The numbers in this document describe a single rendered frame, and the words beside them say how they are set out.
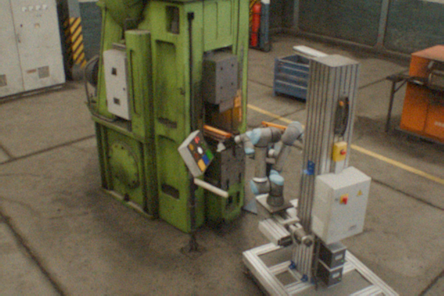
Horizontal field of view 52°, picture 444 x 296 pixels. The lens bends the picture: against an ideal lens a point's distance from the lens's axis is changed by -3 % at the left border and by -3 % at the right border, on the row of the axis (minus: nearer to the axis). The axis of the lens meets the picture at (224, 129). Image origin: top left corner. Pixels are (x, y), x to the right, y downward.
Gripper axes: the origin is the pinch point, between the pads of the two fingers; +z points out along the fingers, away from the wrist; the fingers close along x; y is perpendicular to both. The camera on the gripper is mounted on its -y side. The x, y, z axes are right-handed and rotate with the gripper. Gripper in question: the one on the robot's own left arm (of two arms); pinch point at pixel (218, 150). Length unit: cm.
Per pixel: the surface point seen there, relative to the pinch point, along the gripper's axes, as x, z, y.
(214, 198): -35, 48, -55
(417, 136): -315, -134, -190
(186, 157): 27.0, 14.4, 13.5
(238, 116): -83, 3, 1
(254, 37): -781, 157, 5
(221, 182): -30, 30, -40
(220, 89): -36, -13, 42
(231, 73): -50, -25, 50
